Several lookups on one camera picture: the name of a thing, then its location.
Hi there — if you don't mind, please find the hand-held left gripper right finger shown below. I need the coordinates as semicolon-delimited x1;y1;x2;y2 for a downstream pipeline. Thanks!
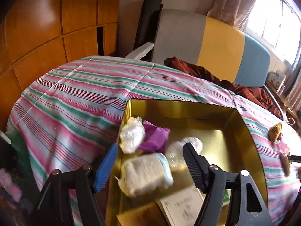
183;142;274;226

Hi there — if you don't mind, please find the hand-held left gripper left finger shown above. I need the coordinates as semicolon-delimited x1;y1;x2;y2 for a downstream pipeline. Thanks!
35;142;119;226

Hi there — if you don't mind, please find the long white sock roll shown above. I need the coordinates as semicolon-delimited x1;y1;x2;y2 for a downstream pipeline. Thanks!
166;136;203;169

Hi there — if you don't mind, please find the large cream sock roll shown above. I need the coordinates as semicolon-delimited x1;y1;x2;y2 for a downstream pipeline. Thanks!
118;153;174;197

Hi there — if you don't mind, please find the gold tin box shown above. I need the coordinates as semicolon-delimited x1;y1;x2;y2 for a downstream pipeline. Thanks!
105;99;268;226

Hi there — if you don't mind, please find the purple snack packet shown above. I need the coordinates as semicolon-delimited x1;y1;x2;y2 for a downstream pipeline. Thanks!
137;120;171;153

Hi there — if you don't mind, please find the mustard yellow sock roll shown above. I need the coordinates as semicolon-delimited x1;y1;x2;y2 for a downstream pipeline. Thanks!
269;123;283;142

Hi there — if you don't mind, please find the wooden desk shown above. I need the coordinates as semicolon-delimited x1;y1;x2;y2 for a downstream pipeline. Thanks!
280;94;301;124

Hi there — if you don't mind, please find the beige patterned curtain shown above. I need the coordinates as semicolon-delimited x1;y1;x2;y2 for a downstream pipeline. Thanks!
284;52;301;104
207;0;261;31

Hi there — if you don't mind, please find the striped bed sheet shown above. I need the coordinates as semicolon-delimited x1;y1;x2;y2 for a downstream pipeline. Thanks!
6;55;301;226

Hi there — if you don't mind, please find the white cardboard box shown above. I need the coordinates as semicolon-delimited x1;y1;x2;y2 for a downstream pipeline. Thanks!
268;69;287;92

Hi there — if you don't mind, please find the green cloth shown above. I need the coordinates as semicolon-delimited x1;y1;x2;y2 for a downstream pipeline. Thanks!
5;131;32;171

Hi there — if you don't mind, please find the reddish brown blanket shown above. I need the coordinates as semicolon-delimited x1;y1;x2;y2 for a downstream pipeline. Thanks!
164;57;283;118

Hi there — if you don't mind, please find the pink cloth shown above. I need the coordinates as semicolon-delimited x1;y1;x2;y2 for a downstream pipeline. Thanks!
0;168;23;203

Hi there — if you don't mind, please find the white foam piece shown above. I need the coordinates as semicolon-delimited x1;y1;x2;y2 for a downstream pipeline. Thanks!
125;42;154;60

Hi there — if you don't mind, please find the grey yellow blue headboard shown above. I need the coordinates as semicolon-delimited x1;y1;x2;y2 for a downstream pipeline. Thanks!
152;9;271;87

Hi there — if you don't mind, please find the window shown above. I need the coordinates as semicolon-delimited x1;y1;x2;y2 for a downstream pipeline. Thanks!
245;0;301;65

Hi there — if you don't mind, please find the wooden wardrobe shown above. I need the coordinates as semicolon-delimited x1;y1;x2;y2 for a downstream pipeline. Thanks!
0;0;121;130

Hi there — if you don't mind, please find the black rolled mat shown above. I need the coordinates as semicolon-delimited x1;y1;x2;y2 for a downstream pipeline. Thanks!
134;0;163;62

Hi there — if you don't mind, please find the grey metal bed rail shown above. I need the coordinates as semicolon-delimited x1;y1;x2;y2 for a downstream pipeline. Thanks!
263;85;290;123

